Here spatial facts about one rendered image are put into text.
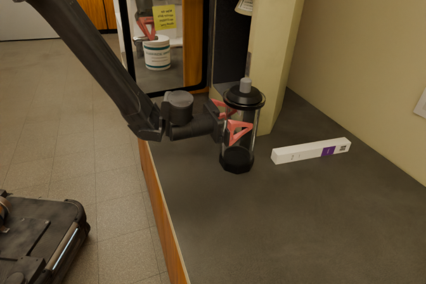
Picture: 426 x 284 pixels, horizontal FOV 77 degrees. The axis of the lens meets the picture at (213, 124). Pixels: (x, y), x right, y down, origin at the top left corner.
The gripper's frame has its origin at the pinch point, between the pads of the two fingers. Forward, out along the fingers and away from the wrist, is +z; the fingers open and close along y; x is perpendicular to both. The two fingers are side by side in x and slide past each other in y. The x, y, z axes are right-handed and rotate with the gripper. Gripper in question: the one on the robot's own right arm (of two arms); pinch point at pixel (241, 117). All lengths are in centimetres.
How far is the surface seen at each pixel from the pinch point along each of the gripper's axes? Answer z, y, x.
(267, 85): 13.7, 10.1, -3.2
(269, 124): 17.0, 10.2, 11.9
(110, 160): -41, 130, 110
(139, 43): -20.3, 36.5, -10.6
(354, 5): 50, 20, -24
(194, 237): -19.4, -19.2, 16.2
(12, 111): -129, 239, 110
